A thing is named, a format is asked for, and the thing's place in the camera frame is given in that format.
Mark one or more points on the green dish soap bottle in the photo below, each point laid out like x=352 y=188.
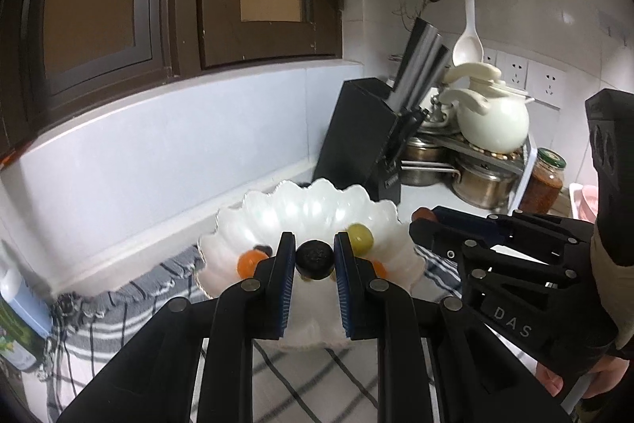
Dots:
x=15 y=343

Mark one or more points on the brown oval fruit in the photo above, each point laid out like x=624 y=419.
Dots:
x=423 y=214

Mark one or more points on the white hanging ladle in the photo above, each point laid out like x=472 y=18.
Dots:
x=468 y=46

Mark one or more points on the white board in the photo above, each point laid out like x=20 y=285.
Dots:
x=524 y=175

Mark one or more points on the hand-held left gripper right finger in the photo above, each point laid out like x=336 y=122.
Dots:
x=345 y=294

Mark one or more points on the dark round fruit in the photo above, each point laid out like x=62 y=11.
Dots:
x=314 y=260

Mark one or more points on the white wall socket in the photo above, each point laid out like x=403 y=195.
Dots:
x=490 y=57
x=512 y=71
x=545 y=86

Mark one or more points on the white scalloped bowl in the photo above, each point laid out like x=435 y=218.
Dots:
x=297 y=210

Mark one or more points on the blue pump bottle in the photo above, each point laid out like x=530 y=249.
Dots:
x=27 y=309

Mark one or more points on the black knife block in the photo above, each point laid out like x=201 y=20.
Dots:
x=351 y=135

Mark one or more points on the dark brown wall cabinet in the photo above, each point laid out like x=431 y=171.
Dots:
x=173 y=6

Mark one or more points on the checked grey white cloth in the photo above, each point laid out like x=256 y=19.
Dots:
x=124 y=304

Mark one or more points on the large orange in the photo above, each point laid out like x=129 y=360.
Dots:
x=249 y=265

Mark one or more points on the small orange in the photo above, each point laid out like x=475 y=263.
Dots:
x=379 y=268

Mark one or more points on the white plastic container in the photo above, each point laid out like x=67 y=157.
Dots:
x=582 y=202

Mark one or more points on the green grape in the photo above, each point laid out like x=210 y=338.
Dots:
x=360 y=238

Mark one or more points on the wooden bead trivet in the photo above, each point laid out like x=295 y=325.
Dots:
x=495 y=153

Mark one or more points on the white ceramic pot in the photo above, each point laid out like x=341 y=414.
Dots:
x=495 y=120

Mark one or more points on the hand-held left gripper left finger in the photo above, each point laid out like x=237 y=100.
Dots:
x=285 y=289

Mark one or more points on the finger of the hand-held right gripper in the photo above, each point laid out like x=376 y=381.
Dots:
x=520 y=269
x=475 y=225

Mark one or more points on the glass jar of red sauce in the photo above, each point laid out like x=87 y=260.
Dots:
x=542 y=185

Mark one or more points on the person's right hand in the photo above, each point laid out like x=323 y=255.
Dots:
x=614 y=378

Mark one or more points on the small dark grape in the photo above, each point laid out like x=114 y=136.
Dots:
x=262 y=250

